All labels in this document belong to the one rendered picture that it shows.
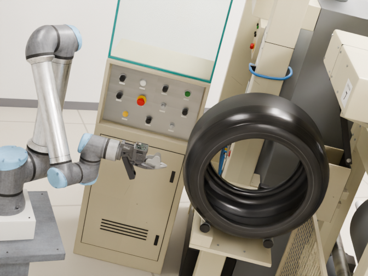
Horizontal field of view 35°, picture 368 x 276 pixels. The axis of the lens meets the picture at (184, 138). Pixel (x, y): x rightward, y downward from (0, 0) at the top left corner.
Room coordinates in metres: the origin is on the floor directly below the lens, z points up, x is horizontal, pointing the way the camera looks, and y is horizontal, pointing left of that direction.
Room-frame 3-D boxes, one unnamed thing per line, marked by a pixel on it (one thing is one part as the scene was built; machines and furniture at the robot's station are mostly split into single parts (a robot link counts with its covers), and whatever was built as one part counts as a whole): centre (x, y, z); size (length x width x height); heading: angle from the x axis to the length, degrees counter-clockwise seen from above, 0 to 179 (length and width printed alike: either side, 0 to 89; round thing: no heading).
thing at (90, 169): (2.15, 0.37, 1.00); 0.12 x 0.09 x 0.12; 145
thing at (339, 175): (2.49, -0.70, 1.05); 0.20 x 0.15 x 0.30; 1
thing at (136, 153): (2.17, 0.19, 1.12); 0.12 x 0.08 x 0.09; 91
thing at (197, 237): (2.27, -0.18, 0.84); 0.36 x 0.09 x 0.06; 1
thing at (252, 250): (2.27, -0.32, 0.80); 0.37 x 0.36 x 0.02; 91
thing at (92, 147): (2.17, 0.36, 1.11); 0.12 x 0.09 x 0.10; 91
